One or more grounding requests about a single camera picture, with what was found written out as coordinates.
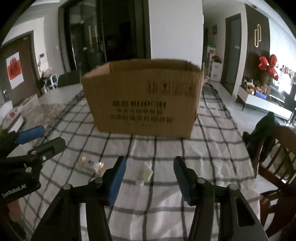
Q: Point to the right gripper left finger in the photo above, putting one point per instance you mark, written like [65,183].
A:
[61,220]

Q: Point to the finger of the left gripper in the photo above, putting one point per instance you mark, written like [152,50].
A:
[30,135]

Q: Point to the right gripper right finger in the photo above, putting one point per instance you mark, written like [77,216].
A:
[237,220]

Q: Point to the floral patterned cloth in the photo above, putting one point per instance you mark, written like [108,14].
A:
[40,115]

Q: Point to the brown wooden chair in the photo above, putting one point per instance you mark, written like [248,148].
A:
[277,166]

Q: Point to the white gold small packet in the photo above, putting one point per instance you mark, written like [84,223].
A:
[96,166]

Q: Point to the red paper door poster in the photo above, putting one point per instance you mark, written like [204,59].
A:
[14,70]

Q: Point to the dark upholstered chair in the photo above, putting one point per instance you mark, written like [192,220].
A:
[69,78]

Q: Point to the dark jacket on chair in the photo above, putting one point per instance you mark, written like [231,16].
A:
[254,141]

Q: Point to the white black plaid tablecloth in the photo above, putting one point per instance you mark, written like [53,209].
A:
[151,210]

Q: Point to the pale green small packet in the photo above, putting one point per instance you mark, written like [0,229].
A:
[145,174]

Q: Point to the white tv cabinet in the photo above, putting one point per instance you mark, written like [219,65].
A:
[257,102]

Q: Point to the brown cardboard box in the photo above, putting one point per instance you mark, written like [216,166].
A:
[147,97]

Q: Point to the red balloon dog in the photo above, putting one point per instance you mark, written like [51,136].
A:
[269,65]

